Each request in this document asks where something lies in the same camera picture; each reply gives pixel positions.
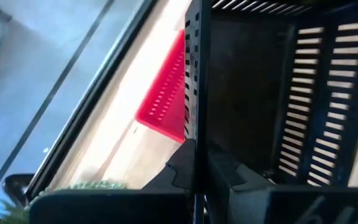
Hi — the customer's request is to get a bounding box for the red plastic basket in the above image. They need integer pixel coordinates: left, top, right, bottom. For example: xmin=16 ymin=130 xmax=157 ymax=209
xmin=135 ymin=29 xmax=186 ymax=144

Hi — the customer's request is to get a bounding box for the black table clamp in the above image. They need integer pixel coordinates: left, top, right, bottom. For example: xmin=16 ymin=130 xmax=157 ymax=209
xmin=2 ymin=172 xmax=36 ymax=208

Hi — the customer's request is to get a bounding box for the black plastic basket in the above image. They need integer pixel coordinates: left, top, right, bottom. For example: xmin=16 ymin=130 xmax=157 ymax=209
xmin=183 ymin=0 xmax=358 ymax=191

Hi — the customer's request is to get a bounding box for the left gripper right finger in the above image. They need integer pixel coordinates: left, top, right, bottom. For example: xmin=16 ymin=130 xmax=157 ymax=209
xmin=205 ymin=142 xmax=358 ymax=224

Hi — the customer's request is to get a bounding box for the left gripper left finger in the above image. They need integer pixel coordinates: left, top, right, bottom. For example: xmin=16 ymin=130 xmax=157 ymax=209
xmin=29 ymin=139 xmax=197 ymax=224

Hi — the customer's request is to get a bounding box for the black aluminium table frame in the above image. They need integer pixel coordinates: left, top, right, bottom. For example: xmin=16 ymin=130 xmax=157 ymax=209
xmin=25 ymin=0 xmax=160 ymax=202

